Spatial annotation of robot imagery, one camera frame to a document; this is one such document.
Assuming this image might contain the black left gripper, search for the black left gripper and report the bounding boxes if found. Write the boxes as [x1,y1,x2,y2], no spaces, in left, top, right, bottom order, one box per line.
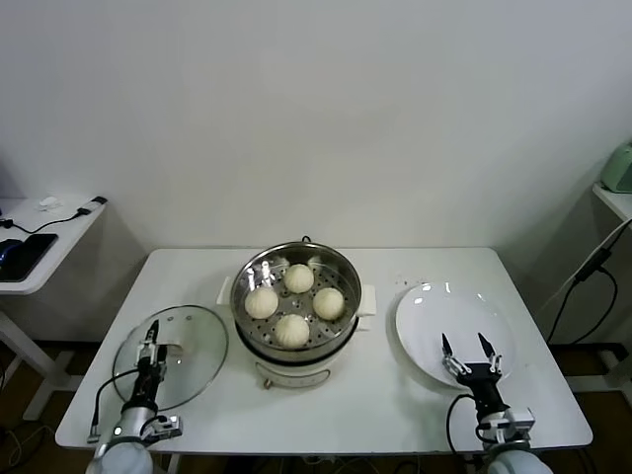
[132,319,168,409]

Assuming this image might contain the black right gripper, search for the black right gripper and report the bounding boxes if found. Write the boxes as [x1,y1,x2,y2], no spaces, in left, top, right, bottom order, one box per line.
[438,331,510,415]

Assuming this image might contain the round glass pot lid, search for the round glass pot lid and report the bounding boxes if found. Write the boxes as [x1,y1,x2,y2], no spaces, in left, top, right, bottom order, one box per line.
[112,303,231,411]

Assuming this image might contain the white steamed baozi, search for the white steamed baozi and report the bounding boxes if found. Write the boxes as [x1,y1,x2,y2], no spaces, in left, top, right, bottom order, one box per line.
[283,264,315,293]
[274,313,311,350]
[312,287,346,321]
[244,287,279,320]

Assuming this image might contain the steel steamer basket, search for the steel steamer basket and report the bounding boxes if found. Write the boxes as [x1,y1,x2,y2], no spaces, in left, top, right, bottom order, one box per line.
[219,240,379,357]

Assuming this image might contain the white round plate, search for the white round plate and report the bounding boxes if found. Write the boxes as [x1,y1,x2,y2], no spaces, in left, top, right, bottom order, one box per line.
[394,280,518,391]

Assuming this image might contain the cream electric cooker base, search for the cream electric cooker base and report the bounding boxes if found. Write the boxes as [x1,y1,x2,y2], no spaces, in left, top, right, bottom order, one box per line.
[218,276,380,391]

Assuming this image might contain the white side desk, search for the white side desk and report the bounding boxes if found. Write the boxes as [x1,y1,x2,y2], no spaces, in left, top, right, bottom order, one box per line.
[567,182,632,394]
[0,196,109,422]

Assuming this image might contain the black smartphone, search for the black smartphone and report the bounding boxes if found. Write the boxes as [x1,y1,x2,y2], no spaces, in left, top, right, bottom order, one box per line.
[0,231,60,282]

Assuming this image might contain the blue computer mouse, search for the blue computer mouse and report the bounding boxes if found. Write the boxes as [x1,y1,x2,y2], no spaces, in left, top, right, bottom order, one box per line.
[0,237,26,271]

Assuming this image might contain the mint green appliance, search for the mint green appliance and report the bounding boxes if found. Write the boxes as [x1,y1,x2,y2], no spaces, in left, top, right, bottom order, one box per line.
[600,140,632,195]

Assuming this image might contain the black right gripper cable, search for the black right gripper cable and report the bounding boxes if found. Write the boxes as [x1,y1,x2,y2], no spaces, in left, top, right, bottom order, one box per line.
[446,394,488,455]

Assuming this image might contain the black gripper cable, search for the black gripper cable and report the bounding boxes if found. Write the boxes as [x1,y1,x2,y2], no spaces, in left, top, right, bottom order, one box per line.
[87,367,142,443]
[446,394,488,455]

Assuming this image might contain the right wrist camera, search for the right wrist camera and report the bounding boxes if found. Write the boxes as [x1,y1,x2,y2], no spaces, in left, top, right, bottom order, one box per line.
[477,407,537,445]

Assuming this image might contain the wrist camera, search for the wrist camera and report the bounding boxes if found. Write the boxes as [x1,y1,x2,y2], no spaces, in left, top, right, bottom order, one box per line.
[477,407,537,445]
[147,413,185,439]

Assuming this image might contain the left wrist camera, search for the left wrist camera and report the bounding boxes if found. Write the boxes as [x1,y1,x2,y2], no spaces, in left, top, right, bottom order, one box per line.
[147,413,185,439]

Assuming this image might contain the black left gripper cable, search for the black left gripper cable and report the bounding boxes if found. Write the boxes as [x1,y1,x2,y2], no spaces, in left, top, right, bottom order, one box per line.
[87,367,142,443]

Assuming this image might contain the black charger cable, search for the black charger cable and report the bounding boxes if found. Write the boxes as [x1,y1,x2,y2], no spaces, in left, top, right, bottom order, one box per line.
[0,196,109,234]

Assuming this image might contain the black power adapter cable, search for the black power adapter cable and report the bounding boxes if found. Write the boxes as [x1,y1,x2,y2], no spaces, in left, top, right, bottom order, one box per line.
[545,249,619,347]

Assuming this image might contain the white power cable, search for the white power cable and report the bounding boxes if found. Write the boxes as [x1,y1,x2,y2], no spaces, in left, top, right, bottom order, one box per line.
[537,216,632,312]

